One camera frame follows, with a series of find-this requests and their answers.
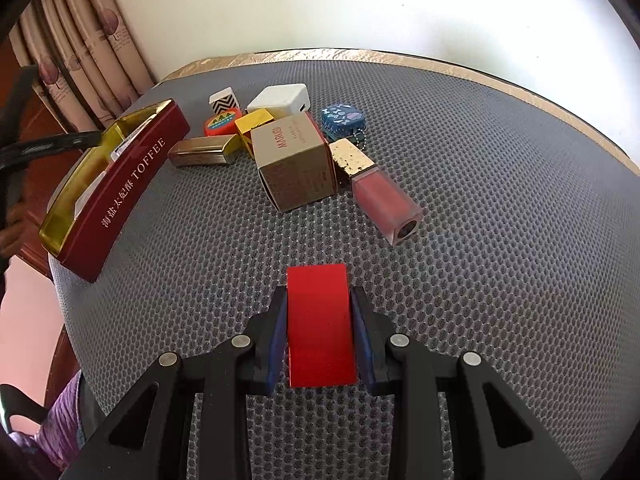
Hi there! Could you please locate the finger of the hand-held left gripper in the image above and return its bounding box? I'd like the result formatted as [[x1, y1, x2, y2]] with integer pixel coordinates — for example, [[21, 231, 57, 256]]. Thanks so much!
[[0, 131, 107, 171]]

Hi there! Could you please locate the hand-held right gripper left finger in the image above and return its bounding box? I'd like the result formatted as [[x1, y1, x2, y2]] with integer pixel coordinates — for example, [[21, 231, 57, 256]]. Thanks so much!
[[60, 285, 291, 480]]

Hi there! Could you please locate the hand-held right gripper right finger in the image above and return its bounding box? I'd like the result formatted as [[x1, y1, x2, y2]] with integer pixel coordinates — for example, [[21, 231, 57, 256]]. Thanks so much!
[[350, 285, 583, 480]]

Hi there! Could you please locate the red rectangular block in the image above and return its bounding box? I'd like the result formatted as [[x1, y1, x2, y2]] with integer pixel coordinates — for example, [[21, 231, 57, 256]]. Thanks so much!
[[286, 263, 360, 389]]

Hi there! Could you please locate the gold and red snack packet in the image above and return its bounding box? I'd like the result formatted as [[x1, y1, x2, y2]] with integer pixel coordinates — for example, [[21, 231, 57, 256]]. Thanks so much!
[[39, 98, 192, 283]]

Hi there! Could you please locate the pink lip gloss gold cap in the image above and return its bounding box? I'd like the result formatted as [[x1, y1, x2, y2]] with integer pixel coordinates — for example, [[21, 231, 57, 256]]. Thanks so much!
[[328, 138, 425, 246]]

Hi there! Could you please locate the gold ribbed lighter case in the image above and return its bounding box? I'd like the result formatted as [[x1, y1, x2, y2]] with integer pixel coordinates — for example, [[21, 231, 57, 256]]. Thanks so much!
[[167, 134, 241, 167]]

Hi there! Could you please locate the orange round tin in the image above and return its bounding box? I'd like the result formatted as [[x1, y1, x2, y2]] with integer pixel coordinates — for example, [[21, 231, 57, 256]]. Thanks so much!
[[203, 111, 243, 137]]

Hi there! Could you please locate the white box with zigzag print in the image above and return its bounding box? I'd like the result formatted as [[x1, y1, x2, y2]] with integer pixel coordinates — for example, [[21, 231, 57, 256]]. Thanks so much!
[[209, 89, 243, 117]]

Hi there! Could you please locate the beige cardboard box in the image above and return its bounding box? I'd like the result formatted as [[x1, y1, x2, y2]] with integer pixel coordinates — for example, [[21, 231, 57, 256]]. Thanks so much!
[[250, 111, 341, 214]]

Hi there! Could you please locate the gold foil cube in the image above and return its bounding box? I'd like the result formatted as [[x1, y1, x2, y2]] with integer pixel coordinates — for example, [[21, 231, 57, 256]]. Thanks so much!
[[235, 108, 275, 160]]

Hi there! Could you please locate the blue patterned tin with chain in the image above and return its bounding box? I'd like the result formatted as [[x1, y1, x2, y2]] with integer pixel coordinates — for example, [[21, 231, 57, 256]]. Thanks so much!
[[321, 101, 371, 149]]

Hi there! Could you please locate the white charger plug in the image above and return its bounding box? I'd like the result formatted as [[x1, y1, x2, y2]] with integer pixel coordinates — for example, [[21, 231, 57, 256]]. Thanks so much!
[[246, 83, 310, 117]]

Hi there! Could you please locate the beige printed curtain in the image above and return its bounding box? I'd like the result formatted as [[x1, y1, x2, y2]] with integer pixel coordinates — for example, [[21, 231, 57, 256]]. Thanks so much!
[[10, 0, 158, 133]]

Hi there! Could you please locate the grey mesh mat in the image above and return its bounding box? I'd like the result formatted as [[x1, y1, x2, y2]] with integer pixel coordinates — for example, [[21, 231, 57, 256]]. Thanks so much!
[[47, 52, 640, 480]]

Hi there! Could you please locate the purple cloth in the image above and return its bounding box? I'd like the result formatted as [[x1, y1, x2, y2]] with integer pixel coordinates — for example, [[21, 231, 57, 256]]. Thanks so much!
[[10, 372, 83, 466]]

